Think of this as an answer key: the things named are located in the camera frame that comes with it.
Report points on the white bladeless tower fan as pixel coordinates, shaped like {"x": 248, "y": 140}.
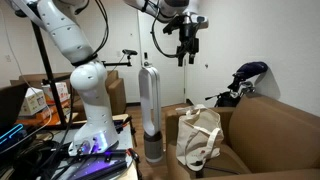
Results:
{"x": 150, "y": 100}

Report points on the white cardboard box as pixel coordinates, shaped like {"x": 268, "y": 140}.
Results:
{"x": 32, "y": 101}

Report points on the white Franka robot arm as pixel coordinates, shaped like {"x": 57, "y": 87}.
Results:
{"x": 91, "y": 83}

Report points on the black camera on boom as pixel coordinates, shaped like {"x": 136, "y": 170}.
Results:
{"x": 128, "y": 52}

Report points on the white canvas tote bag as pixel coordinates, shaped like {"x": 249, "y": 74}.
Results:
{"x": 196, "y": 136}

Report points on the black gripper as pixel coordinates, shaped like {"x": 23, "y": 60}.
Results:
{"x": 189, "y": 36}

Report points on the white door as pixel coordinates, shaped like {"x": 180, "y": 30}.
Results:
{"x": 166, "y": 76}

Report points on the black tripod stand pole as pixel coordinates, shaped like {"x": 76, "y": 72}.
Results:
{"x": 50, "y": 76}

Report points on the white and red box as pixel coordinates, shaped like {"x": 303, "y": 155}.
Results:
{"x": 60, "y": 90}

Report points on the black golf bag with clubs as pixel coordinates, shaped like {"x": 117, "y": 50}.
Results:
{"x": 241, "y": 80}

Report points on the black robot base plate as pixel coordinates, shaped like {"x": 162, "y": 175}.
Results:
{"x": 96, "y": 165}

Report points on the brown leather sofa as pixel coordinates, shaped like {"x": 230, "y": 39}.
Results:
{"x": 270, "y": 140}

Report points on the black laptop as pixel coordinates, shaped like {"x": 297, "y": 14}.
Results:
{"x": 10, "y": 103}

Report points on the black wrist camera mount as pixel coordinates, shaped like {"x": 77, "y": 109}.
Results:
{"x": 171, "y": 26}

